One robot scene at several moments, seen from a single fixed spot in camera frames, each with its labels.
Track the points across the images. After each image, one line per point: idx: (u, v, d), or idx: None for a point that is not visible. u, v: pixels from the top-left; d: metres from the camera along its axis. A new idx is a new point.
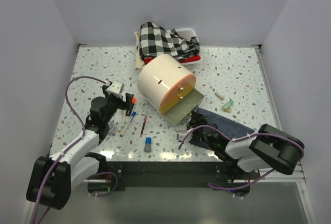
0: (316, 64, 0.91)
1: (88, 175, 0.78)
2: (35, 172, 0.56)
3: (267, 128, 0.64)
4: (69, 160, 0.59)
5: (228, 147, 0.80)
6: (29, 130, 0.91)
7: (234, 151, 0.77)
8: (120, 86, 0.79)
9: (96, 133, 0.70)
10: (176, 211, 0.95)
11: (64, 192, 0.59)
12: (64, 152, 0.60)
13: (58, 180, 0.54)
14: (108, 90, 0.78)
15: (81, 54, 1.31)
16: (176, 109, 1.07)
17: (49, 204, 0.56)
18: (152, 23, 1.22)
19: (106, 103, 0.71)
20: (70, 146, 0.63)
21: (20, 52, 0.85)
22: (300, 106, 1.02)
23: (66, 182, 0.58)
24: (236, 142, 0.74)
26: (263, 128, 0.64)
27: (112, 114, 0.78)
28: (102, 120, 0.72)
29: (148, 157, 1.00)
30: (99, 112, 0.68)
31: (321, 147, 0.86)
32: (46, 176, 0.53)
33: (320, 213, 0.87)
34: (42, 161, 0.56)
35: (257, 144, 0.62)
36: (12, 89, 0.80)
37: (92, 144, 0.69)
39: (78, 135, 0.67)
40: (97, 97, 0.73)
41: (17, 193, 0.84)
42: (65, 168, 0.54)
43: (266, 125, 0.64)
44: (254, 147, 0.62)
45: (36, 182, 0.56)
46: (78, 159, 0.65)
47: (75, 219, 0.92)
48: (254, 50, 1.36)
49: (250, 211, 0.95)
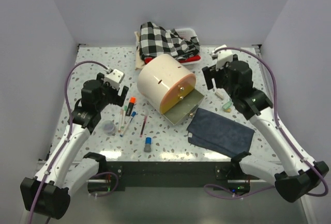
0: (316, 64, 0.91)
1: (88, 177, 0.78)
2: (25, 193, 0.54)
3: (324, 172, 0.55)
4: (55, 178, 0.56)
5: (264, 113, 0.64)
6: (28, 131, 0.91)
7: (262, 130, 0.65)
8: (122, 75, 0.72)
9: (83, 127, 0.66)
10: (176, 211, 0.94)
11: (62, 204, 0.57)
12: (48, 169, 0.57)
13: (48, 199, 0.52)
14: (107, 77, 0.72)
15: (81, 54, 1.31)
16: (175, 109, 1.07)
17: (49, 214, 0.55)
18: (152, 23, 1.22)
19: (98, 86, 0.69)
20: (55, 157, 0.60)
21: (20, 53, 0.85)
22: (300, 106, 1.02)
23: (62, 195, 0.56)
24: (280, 133, 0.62)
26: (324, 168, 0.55)
27: (104, 105, 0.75)
28: (93, 105, 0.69)
29: (148, 157, 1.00)
30: (90, 93, 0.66)
31: (322, 146, 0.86)
32: (34, 201, 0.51)
33: (320, 213, 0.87)
34: (29, 182, 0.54)
35: (304, 179, 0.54)
36: (12, 90, 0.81)
37: (80, 142, 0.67)
39: (64, 137, 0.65)
40: (93, 80, 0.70)
41: (17, 194, 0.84)
42: (54, 190, 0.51)
43: (327, 168, 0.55)
44: (296, 178, 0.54)
45: (28, 199, 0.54)
46: (69, 165, 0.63)
47: (76, 219, 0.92)
48: (254, 50, 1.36)
49: (250, 211, 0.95)
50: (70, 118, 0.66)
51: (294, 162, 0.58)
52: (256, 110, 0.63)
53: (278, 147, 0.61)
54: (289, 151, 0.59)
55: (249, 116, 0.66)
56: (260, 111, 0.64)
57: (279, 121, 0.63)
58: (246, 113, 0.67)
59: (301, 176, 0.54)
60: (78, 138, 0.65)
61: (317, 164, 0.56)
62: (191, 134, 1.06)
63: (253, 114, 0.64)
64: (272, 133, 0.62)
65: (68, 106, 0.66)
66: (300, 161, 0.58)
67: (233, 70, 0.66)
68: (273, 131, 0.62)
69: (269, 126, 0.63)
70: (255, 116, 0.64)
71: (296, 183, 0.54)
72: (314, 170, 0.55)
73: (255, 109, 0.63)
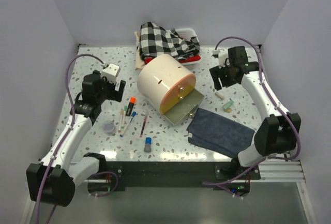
0: (316, 64, 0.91)
1: (87, 175, 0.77)
2: (30, 180, 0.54)
3: (296, 123, 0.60)
4: (62, 162, 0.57)
5: (252, 74, 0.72)
6: (29, 131, 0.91)
7: (249, 87, 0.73)
8: (118, 69, 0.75)
9: (85, 117, 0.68)
10: (176, 212, 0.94)
11: (68, 191, 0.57)
12: (54, 154, 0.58)
13: (55, 184, 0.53)
14: (105, 71, 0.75)
15: (81, 54, 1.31)
16: (175, 109, 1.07)
17: (55, 202, 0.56)
18: (152, 23, 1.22)
19: (98, 78, 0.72)
20: (60, 143, 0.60)
21: (20, 53, 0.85)
22: (299, 106, 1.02)
23: (68, 182, 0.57)
24: (262, 88, 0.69)
26: (296, 119, 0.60)
27: (103, 98, 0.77)
28: (94, 96, 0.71)
29: (148, 157, 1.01)
30: (92, 85, 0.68)
31: (322, 146, 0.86)
32: (42, 184, 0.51)
33: (320, 213, 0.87)
34: (34, 168, 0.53)
35: (274, 122, 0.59)
36: (12, 90, 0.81)
37: (83, 130, 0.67)
39: (67, 126, 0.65)
40: (92, 74, 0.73)
41: (24, 185, 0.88)
42: (60, 173, 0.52)
43: (299, 120, 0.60)
44: (266, 119, 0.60)
45: (33, 187, 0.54)
46: (73, 151, 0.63)
47: (76, 219, 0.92)
48: (254, 50, 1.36)
49: (250, 211, 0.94)
50: (72, 109, 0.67)
51: (268, 108, 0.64)
52: (245, 68, 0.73)
53: (258, 100, 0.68)
54: (267, 101, 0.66)
55: (241, 79, 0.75)
56: (250, 72, 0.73)
57: (262, 79, 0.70)
58: (239, 77, 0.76)
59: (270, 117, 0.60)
60: (81, 128, 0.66)
61: (291, 115, 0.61)
62: (191, 134, 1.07)
63: (243, 75, 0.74)
64: (255, 88, 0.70)
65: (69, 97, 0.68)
66: (274, 108, 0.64)
67: (231, 48, 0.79)
68: (256, 87, 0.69)
69: (254, 83, 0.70)
70: (243, 75, 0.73)
71: (265, 122, 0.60)
72: (284, 116, 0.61)
73: (245, 69, 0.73)
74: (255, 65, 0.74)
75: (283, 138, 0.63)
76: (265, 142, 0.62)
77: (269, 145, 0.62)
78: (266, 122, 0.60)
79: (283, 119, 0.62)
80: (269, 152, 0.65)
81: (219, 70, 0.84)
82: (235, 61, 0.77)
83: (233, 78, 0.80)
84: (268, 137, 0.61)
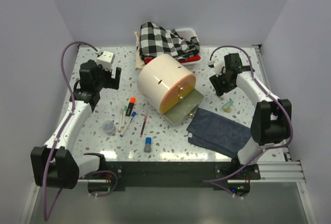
0: (316, 64, 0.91)
1: (90, 169, 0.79)
2: (35, 163, 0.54)
3: (287, 108, 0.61)
4: (65, 144, 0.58)
5: (244, 73, 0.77)
6: (29, 130, 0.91)
7: (243, 85, 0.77)
8: (112, 55, 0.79)
9: (85, 102, 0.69)
10: (176, 212, 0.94)
11: (73, 174, 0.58)
12: (58, 136, 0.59)
13: (60, 165, 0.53)
14: (99, 59, 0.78)
15: (81, 54, 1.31)
16: (175, 109, 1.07)
17: (61, 185, 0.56)
18: (152, 23, 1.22)
19: (95, 65, 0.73)
20: (62, 126, 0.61)
21: (19, 53, 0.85)
22: (299, 106, 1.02)
23: (73, 166, 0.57)
24: (254, 81, 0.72)
26: (286, 104, 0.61)
27: (101, 86, 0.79)
28: (92, 84, 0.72)
29: (148, 157, 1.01)
30: (89, 72, 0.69)
31: (322, 146, 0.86)
32: (47, 164, 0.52)
33: (320, 213, 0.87)
34: (38, 151, 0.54)
35: (265, 106, 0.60)
36: (12, 90, 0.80)
37: (84, 115, 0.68)
39: (68, 111, 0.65)
40: (89, 61, 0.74)
41: (30, 182, 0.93)
42: (65, 154, 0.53)
43: (289, 105, 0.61)
44: (258, 104, 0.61)
45: (39, 170, 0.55)
46: (75, 135, 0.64)
47: (76, 219, 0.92)
48: (254, 50, 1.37)
49: (250, 211, 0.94)
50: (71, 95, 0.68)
51: (260, 97, 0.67)
52: (239, 69, 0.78)
53: (252, 93, 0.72)
54: (258, 91, 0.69)
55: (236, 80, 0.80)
56: (242, 72, 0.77)
57: (254, 75, 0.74)
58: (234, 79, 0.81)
59: (262, 102, 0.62)
60: (82, 113, 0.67)
61: (282, 100, 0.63)
62: (191, 134, 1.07)
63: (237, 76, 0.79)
64: (247, 83, 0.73)
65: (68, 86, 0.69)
66: (265, 95, 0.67)
67: (227, 56, 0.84)
68: (249, 82, 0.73)
69: (246, 79, 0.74)
70: (238, 75, 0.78)
71: (257, 108, 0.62)
72: (275, 102, 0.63)
73: (239, 70, 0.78)
74: (247, 68, 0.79)
75: (279, 126, 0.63)
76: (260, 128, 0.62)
77: (264, 132, 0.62)
78: (257, 108, 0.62)
79: (275, 106, 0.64)
80: (266, 141, 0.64)
81: (217, 78, 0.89)
82: (230, 66, 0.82)
83: (231, 84, 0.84)
84: (261, 123, 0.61)
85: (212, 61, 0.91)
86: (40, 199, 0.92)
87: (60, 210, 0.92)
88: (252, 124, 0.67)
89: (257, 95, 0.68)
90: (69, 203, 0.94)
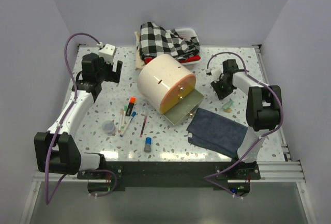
0: (316, 63, 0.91)
1: (90, 166, 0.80)
2: (38, 148, 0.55)
3: (277, 92, 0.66)
4: (68, 130, 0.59)
5: (237, 71, 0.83)
6: (29, 130, 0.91)
7: (237, 81, 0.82)
8: (114, 48, 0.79)
9: (87, 92, 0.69)
10: (176, 212, 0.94)
11: (75, 160, 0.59)
12: (60, 123, 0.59)
13: (63, 150, 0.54)
14: (101, 51, 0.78)
15: (81, 54, 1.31)
16: (175, 108, 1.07)
17: (63, 171, 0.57)
18: (152, 23, 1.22)
19: (98, 57, 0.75)
20: (65, 113, 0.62)
21: (19, 53, 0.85)
22: (299, 106, 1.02)
23: (74, 151, 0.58)
24: (246, 76, 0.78)
26: (276, 88, 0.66)
27: (102, 79, 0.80)
28: (94, 75, 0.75)
29: (148, 157, 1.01)
30: (91, 62, 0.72)
31: (322, 145, 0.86)
32: (50, 149, 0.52)
33: (320, 213, 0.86)
34: (41, 136, 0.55)
35: (255, 89, 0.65)
36: (12, 90, 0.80)
37: (86, 105, 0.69)
39: (70, 100, 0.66)
40: (91, 53, 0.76)
41: (30, 182, 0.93)
42: (68, 139, 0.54)
43: (279, 89, 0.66)
44: (249, 89, 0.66)
45: (41, 155, 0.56)
46: (77, 123, 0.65)
47: (75, 219, 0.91)
48: (254, 50, 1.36)
49: (250, 211, 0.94)
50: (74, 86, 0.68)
51: None
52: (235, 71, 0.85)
53: (245, 86, 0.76)
54: (251, 82, 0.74)
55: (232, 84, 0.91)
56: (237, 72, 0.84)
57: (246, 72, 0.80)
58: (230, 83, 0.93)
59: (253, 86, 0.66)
60: (84, 102, 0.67)
61: (272, 86, 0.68)
62: (191, 134, 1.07)
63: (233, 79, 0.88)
64: (240, 77, 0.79)
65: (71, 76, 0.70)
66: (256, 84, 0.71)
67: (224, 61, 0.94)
68: (242, 77, 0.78)
69: (240, 76, 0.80)
70: (233, 74, 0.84)
71: (250, 93, 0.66)
72: (266, 87, 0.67)
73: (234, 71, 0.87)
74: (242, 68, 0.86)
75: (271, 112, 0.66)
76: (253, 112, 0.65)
77: (258, 115, 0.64)
78: (250, 92, 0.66)
79: (267, 92, 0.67)
80: (260, 125, 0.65)
81: (215, 83, 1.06)
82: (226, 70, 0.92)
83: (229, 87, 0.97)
84: (254, 106, 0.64)
85: (209, 70, 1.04)
86: (40, 199, 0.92)
87: (60, 210, 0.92)
88: (246, 114, 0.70)
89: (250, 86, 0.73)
90: (69, 203, 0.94)
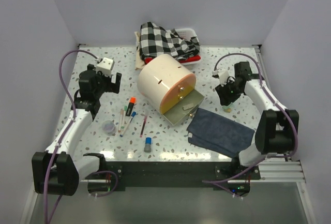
0: (316, 64, 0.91)
1: (88, 171, 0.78)
2: (35, 168, 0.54)
3: (294, 119, 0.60)
4: (66, 149, 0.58)
5: (252, 81, 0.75)
6: (28, 131, 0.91)
7: (251, 95, 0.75)
8: (112, 62, 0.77)
9: (86, 110, 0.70)
10: (176, 211, 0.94)
11: (73, 180, 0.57)
12: (59, 142, 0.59)
13: (61, 170, 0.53)
14: (99, 66, 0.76)
15: (81, 54, 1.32)
16: (175, 109, 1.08)
17: (60, 192, 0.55)
18: (152, 23, 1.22)
19: (94, 75, 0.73)
20: (63, 133, 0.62)
21: (19, 54, 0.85)
22: (300, 105, 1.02)
23: (73, 170, 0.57)
24: (261, 91, 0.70)
26: (294, 115, 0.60)
27: (101, 91, 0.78)
28: (92, 93, 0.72)
29: (148, 157, 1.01)
30: (88, 82, 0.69)
31: (322, 146, 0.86)
32: (48, 170, 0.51)
33: (320, 213, 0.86)
34: (39, 157, 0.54)
35: (271, 114, 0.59)
36: (12, 90, 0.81)
37: (85, 123, 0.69)
39: (70, 119, 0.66)
40: (87, 71, 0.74)
41: (30, 183, 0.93)
42: (66, 158, 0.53)
43: (297, 117, 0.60)
44: (264, 112, 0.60)
45: (39, 175, 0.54)
46: (76, 142, 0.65)
47: (76, 219, 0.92)
48: (254, 50, 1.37)
49: (250, 211, 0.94)
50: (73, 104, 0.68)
51: (267, 106, 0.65)
52: (248, 76, 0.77)
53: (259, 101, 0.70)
54: (266, 100, 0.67)
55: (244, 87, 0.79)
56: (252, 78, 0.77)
57: (263, 83, 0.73)
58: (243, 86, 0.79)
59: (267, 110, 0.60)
60: (84, 120, 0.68)
61: (289, 111, 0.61)
62: (191, 134, 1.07)
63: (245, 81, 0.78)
64: (255, 89, 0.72)
65: (68, 94, 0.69)
66: (272, 105, 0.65)
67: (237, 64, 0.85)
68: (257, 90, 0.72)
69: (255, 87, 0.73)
70: (247, 81, 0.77)
71: (263, 117, 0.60)
72: (282, 111, 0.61)
73: (248, 77, 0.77)
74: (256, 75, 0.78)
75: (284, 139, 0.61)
76: (264, 137, 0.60)
77: (268, 142, 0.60)
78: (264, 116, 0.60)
79: (283, 116, 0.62)
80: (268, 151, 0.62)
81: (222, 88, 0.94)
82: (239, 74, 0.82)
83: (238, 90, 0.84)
84: (266, 133, 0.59)
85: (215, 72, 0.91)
86: (40, 199, 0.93)
87: (60, 210, 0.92)
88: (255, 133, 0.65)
89: (264, 104, 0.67)
90: (69, 203, 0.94)
